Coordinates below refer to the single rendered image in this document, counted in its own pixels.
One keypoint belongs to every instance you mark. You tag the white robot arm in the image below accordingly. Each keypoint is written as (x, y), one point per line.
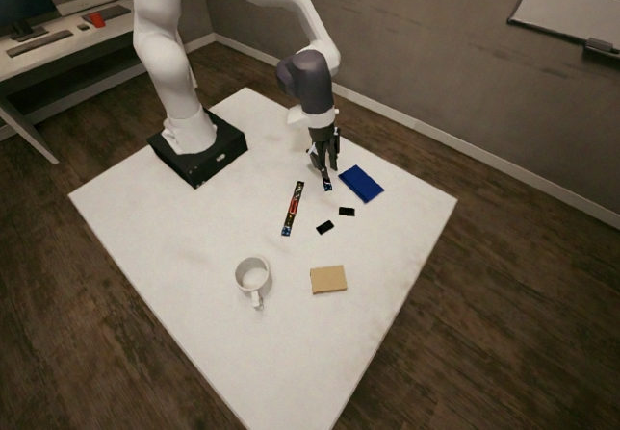
(304, 75)

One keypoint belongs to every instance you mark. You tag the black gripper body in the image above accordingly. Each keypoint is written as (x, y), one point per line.
(319, 135)

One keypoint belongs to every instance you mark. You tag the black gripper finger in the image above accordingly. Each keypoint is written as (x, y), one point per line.
(319, 160)
(334, 148)

